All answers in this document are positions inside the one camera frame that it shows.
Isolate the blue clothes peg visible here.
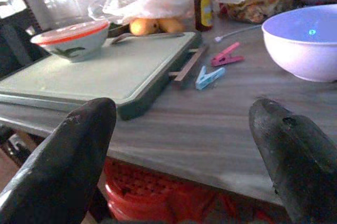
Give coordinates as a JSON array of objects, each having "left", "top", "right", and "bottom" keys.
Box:
[{"left": 195, "top": 66, "right": 226, "bottom": 90}]

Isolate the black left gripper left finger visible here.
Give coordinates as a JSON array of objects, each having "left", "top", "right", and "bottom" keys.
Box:
[{"left": 0, "top": 97, "right": 117, "bottom": 224}]

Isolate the white cable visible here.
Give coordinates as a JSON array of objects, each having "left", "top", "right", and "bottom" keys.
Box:
[{"left": 213, "top": 24, "right": 263, "bottom": 43}]

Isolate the knife with grey handle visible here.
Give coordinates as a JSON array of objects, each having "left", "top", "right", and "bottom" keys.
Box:
[{"left": 110, "top": 32, "right": 185, "bottom": 45}]

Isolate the brown bottle with yellow label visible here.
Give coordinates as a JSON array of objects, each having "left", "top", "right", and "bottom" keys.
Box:
[{"left": 193, "top": 0, "right": 214, "bottom": 32}]

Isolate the large white bowl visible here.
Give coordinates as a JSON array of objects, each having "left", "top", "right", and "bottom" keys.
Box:
[{"left": 261, "top": 4, "right": 337, "bottom": 83}]

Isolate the white cutting board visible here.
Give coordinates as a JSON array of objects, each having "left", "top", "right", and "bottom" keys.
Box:
[{"left": 0, "top": 32, "right": 197, "bottom": 106}]

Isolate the ceramic bowl with red lid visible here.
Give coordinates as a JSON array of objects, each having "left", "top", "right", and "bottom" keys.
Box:
[{"left": 30, "top": 19, "right": 111, "bottom": 63}]

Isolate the orange fruit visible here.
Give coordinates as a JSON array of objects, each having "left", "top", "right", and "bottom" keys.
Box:
[
  {"left": 129, "top": 17, "right": 160, "bottom": 36},
  {"left": 157, "top": 17, "right": 186, "bottom": 34}
]

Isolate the red plastic stool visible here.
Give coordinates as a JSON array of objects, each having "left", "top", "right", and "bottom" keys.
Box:
[{"left": 104, "top": 157, "right": 280, "bottom": 224}]

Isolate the pink clothes peg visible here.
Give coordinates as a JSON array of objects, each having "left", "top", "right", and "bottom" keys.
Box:
[{"left": 210, "top": 42, "right": 245, "bottom": 67}]

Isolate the green serving tray with handles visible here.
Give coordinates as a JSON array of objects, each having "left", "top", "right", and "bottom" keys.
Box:
[{"left": 0, "top": 31, "right": 209, "bottom": 121}]

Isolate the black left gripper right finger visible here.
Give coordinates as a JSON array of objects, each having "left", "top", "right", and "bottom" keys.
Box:
[{"left": 249, "top": 97, "right": 337, "bottom": 224}]

